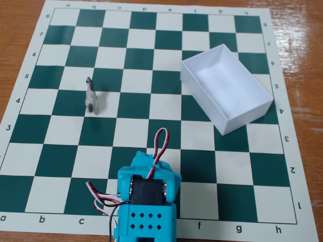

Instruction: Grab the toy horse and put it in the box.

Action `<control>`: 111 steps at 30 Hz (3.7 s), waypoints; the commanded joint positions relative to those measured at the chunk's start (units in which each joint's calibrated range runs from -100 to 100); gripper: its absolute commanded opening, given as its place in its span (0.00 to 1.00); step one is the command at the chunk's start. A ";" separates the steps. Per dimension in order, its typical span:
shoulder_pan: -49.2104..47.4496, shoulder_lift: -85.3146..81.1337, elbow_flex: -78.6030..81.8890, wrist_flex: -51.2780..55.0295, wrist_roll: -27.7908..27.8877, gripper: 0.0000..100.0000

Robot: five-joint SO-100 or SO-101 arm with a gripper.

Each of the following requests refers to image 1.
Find cyan gripper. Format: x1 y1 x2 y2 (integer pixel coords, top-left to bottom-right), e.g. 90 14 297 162
133 150 163 169

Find grey toy horse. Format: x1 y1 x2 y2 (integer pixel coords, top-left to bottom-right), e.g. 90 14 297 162
84 77 99 116

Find white open cardboard box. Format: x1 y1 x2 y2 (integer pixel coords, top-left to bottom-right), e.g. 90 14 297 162
180 43 274 137

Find green white chessboard mat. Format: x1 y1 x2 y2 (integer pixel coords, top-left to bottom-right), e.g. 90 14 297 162
0 0 319 242

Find red white black looped cable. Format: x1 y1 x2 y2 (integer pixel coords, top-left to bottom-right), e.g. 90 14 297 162
147 128 170 180

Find red white black servo cable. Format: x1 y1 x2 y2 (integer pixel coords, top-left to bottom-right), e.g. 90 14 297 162
85 180 124 204
93 199 119 217

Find thin black cable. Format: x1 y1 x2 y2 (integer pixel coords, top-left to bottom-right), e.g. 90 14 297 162
109 205 121 242

